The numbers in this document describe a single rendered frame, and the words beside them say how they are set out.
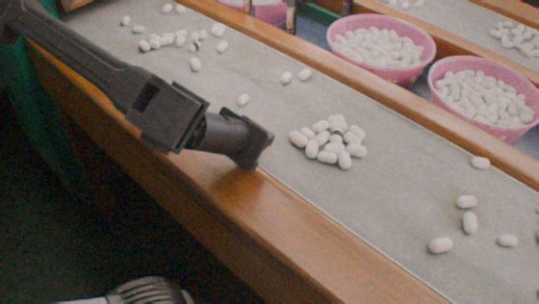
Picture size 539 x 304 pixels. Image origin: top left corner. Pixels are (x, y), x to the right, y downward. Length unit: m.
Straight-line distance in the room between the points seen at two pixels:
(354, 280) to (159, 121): 0.33
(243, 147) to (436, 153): 0.37
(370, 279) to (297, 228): 0.13
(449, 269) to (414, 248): 0.06
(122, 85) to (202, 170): 0.23
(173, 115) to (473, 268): 0.48
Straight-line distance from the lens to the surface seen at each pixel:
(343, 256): 0.62
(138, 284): 0.58
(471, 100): 1.01
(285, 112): 0.86
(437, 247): 0.67
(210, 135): 0.58
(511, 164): 0.84
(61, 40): 0.65
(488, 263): 0.71
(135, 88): 0.56
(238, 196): 0.68
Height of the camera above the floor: 1.28
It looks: 44 degrees down
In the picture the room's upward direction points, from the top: straight up
